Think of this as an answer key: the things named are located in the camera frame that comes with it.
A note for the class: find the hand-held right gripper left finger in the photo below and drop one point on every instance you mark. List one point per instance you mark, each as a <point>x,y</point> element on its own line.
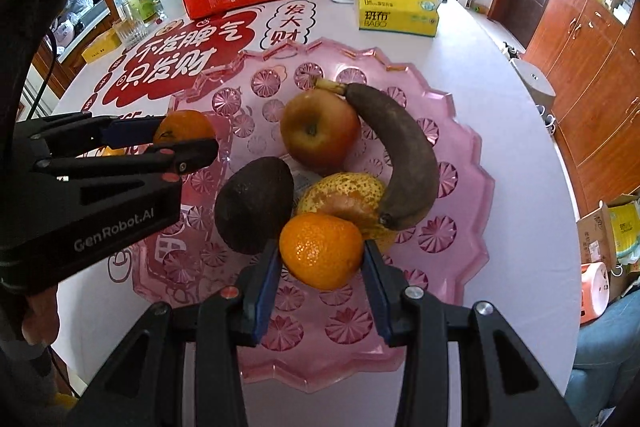
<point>265,297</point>

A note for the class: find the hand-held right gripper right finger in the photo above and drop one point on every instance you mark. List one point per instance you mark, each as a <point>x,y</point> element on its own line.
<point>380,302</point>

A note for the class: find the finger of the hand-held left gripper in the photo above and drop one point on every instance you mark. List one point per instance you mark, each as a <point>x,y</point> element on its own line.
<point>190,154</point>
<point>130,130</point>

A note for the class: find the yellow citrus fruit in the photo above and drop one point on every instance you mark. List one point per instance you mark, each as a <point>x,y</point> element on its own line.
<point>382,237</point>

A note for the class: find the dark green avocado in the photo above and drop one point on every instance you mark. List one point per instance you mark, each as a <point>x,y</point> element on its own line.
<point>250,202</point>

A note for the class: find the yellow spotted pear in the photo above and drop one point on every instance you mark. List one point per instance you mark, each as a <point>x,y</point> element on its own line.
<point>340,192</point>

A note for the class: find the pink plastic fruit bowl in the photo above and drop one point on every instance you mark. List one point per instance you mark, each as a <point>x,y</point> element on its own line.
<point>450,207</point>

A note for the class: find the red apple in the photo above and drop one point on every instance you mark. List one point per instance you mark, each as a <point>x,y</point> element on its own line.
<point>320,132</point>

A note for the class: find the dark overripe banana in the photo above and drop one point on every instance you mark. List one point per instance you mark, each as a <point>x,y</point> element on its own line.
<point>410,157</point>

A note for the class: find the person's left hand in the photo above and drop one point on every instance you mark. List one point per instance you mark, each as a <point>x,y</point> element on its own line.
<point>42,314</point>

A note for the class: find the yellow cardboard box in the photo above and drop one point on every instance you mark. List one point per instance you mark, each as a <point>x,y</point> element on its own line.
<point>100,49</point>

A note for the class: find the clear glass cup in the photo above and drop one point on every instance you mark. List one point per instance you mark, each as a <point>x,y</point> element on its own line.
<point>130,34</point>

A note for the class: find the pink plastic stool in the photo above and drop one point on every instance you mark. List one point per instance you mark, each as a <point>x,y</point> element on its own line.
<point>595,292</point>

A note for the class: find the brown cardboard box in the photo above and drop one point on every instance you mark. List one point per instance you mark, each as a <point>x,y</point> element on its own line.
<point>595,232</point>

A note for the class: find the blue fabric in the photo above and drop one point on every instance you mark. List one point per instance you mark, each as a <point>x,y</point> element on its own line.
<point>600,357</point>

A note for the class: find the yellow tissue box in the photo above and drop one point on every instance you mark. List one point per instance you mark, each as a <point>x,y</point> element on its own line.
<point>395,17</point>

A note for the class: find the white sneaker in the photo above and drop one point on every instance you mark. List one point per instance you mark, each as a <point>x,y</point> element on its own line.
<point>547,119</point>

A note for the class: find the yellow green package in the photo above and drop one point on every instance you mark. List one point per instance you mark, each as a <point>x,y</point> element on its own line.
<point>627,227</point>

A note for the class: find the white stool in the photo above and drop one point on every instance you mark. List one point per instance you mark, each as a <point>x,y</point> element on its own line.
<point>535,82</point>

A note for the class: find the dark sneaker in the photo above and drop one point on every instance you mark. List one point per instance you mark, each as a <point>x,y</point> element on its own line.
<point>511,49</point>

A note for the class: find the wooden sideboard cabinet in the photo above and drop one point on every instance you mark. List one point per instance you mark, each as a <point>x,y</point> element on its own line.
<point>590,82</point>

